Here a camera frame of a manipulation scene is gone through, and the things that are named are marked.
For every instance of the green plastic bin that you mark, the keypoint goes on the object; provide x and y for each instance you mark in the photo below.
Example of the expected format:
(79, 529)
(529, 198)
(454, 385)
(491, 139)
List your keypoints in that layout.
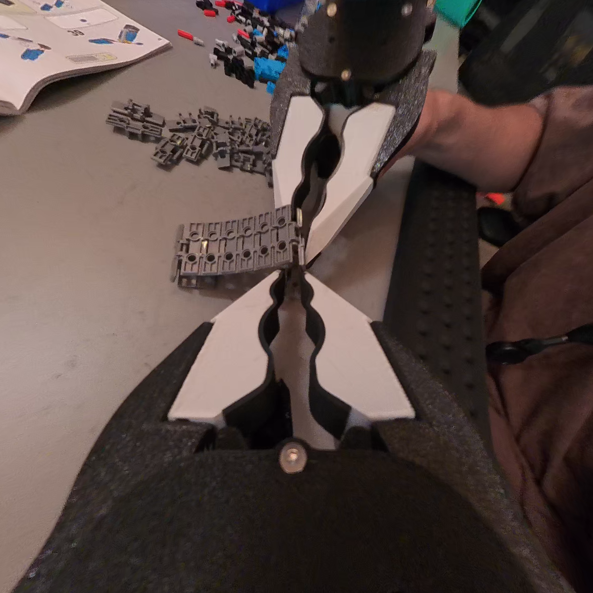
(458, 11)

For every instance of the person's right forearm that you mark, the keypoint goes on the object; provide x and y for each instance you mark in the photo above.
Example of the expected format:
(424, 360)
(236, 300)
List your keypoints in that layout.
(477, 139)

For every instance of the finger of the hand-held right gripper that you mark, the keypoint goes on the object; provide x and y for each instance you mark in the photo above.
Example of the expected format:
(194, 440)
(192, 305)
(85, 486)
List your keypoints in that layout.
(292, 134)
(356, 162)

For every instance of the blue building block assembly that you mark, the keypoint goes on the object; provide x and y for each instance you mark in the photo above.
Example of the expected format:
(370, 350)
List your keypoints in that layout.
(268, 67)

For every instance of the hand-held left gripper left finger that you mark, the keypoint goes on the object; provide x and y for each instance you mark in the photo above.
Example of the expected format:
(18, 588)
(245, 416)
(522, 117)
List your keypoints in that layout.
(222, 370)

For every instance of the grey building connector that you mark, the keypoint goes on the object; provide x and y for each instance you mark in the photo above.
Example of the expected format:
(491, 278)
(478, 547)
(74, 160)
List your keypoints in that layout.
(213, 59)

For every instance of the pile of mixed building parts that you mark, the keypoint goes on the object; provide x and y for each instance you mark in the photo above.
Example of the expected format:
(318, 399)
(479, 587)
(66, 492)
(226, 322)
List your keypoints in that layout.
(259, 28)

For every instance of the pile of grey track links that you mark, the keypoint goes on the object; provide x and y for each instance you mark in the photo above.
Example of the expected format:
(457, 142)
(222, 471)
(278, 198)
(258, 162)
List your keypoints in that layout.
(199, 139)

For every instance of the grey desk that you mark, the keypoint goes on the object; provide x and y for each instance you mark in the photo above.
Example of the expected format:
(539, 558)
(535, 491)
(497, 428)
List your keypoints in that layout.
(92, 278)

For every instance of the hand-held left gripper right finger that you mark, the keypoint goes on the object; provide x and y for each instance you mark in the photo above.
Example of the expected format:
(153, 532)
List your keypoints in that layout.
(361, 370)

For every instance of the instruction booklet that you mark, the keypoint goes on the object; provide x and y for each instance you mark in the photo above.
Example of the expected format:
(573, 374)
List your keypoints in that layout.
(69, 46)

